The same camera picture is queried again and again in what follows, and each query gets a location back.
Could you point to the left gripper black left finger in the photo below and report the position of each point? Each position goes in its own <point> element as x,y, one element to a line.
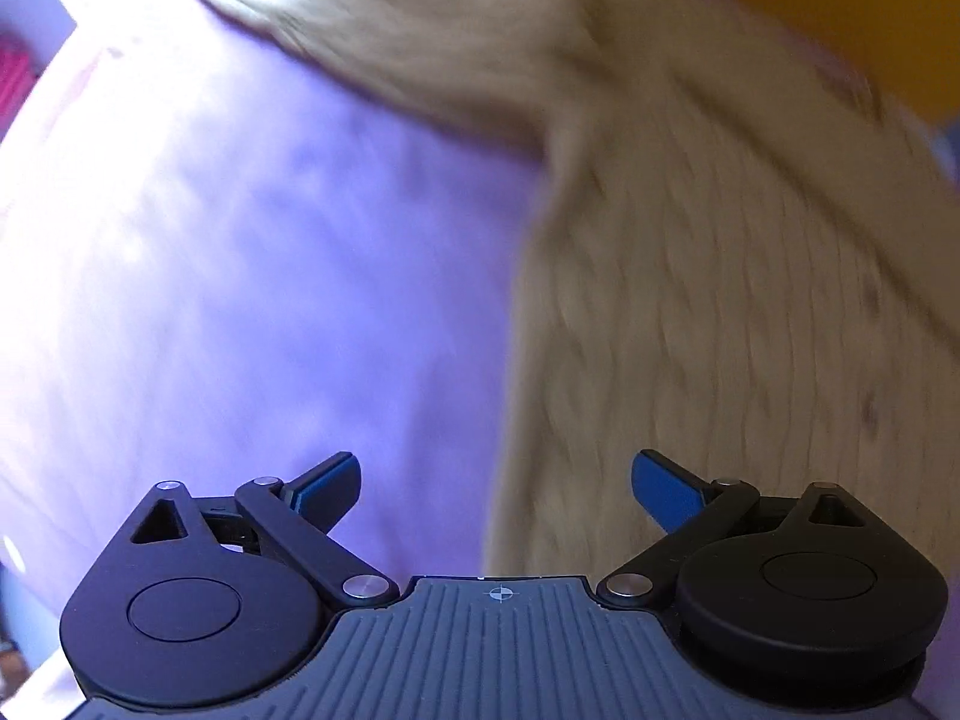
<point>198,601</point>

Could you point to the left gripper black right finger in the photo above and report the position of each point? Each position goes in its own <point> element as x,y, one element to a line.
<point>810,602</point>

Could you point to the beige cable-knit sweater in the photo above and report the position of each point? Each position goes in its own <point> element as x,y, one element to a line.
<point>743,260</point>

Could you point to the pink floral bed sheet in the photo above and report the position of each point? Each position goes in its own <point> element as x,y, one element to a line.
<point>219,261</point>

